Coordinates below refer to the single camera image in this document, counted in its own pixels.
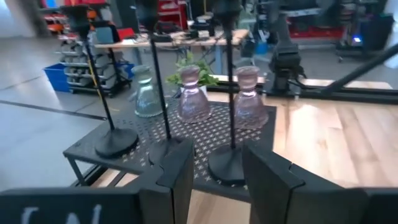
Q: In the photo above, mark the brown round disc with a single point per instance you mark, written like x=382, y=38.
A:
x=251, y=109

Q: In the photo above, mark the red tool cabinet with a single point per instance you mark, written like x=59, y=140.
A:
x=172, y=14

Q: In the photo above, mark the pink glass candle holder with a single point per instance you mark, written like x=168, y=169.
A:
x=193, y=105

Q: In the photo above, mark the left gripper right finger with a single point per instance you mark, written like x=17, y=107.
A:
x=273, y=193

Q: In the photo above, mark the clear glass candle holder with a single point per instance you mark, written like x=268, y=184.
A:
x=146, y=99

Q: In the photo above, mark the black aluminium rig frame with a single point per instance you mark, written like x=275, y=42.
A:
x=357, y=93

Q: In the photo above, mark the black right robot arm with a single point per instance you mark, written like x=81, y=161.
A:
x=284, y=56

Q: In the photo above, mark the grey tray rack cart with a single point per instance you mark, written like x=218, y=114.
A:
x=105, y=71

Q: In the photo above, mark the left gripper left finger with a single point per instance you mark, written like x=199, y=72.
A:
x=174, y=186

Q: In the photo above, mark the blue plastic bin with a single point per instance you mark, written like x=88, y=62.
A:
x=57, y=77

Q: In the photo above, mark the small potted green plant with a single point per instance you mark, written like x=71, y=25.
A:
x=205, y=76

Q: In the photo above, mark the black perforated metal shelf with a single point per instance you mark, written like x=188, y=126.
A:
x=205, y=133

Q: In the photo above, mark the wooden workbench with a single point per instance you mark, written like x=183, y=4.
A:
x=186, y=40

